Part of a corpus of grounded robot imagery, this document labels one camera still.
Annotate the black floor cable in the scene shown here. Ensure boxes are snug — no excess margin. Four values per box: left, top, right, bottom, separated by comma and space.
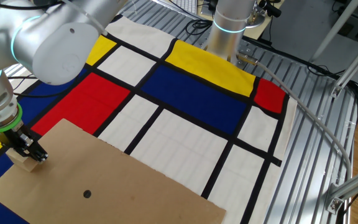
306, 63, 358, 105

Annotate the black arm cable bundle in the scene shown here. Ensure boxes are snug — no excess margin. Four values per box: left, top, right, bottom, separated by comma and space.
0, 0, 62, 11

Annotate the black webcam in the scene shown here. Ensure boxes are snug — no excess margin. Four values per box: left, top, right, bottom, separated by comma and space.
258, 0, 282, 18

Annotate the light wooden cube block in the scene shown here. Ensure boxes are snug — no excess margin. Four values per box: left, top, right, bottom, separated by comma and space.
5, 148, 40, 173

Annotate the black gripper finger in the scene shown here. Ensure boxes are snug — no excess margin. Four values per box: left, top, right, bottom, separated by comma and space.
16, 132, 48, 164

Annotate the colour block patterned cloth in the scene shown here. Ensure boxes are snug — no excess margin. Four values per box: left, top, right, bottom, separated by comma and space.
0, 14, 298, 224

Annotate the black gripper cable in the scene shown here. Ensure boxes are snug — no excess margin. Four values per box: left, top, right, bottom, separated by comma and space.
7, 74, 83, 98

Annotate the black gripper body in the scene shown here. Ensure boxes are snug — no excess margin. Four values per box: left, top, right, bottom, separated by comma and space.
0, 123, 26, 149

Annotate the aluminium profile strut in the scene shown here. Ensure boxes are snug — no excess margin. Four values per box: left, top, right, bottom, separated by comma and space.
323, 161, 358, 215
331, 35, 358, 99

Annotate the grey flexible hose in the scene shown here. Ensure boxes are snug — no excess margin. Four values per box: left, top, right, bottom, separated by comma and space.
236, 52, 354, 182

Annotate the white computer keyboard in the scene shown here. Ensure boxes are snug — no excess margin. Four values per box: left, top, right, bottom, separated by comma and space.
178, 0, 198, 15

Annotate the brown cardboard sheet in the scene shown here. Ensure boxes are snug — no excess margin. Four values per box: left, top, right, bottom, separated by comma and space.
0, 118, 227, 224

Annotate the white slanted pole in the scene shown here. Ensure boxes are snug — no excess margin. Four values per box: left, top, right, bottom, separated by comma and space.
309, 0, 358, 63

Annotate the black coiled cable bundle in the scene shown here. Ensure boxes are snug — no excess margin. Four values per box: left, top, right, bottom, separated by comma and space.
185, 19, 213, 37

